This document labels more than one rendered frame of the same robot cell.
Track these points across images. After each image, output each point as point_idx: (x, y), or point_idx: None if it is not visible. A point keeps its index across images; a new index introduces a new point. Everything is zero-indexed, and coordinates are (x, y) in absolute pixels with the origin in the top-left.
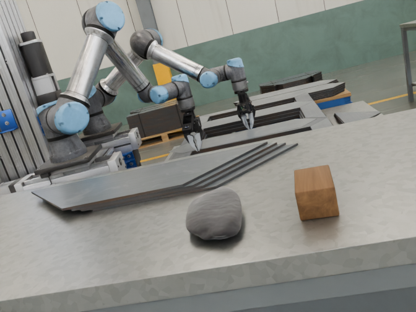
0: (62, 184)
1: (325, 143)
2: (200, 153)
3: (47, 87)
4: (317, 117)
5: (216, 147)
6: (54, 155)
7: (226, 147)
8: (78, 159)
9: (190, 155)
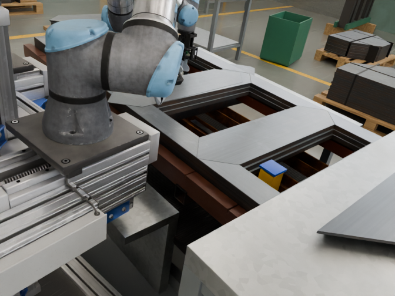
0: (288, 202)
1: None
2: (159, 107)
3: None
4: (237, 71)
5: (176, 100)
6: (84, 130)
7: (186, 100)
8: (135, 137)
9: (372, 143)
